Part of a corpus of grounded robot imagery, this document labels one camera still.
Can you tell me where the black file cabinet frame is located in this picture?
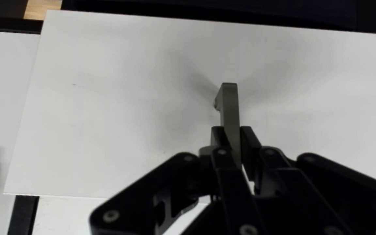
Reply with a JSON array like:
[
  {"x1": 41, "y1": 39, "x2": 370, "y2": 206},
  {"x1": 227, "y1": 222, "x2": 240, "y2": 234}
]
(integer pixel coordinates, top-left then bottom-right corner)
[{"x1": 0, "y1": 0, "x2": 376, "y2": 235}]

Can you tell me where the white cabinet door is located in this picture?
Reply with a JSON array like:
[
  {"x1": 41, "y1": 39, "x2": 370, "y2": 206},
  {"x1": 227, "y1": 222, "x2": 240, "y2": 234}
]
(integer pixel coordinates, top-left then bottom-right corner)
[{"x1": 0, "y1": 30, "x2": 41, "y2": 235}]

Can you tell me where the silver drawer handle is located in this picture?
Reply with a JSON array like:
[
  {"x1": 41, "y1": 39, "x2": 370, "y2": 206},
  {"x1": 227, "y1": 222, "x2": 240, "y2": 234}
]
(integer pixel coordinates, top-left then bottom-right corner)
[{"x1": 212, "y1": 81, "x2": 242, "y2": 168}]

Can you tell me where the white wood-topped base cabinet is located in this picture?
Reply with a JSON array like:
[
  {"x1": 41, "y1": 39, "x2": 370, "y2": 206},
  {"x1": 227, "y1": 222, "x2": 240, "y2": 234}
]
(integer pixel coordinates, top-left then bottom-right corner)
[{"x1": 22, "y1": 0, "x2": 62, "y2": 21}]

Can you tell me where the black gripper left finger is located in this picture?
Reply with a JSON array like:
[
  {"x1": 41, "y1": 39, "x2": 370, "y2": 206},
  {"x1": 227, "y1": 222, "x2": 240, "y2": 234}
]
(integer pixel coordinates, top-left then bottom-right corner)
[{"x1": 88, "y1": 125, "x2": 263, "y2": 235}]

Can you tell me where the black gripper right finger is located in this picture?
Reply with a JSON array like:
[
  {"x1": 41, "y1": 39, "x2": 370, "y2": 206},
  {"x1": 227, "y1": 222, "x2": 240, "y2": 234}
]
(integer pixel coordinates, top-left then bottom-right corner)
[{"x1": 238, "y1": 125, "x2": 376, "y2": 235}]

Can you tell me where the white drawer with silver handle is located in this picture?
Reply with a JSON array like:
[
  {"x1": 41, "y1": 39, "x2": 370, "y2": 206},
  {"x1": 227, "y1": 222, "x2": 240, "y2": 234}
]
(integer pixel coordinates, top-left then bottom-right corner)
[{"x1": 2, "y1": 9, "x2": 376, "y2": 200}]

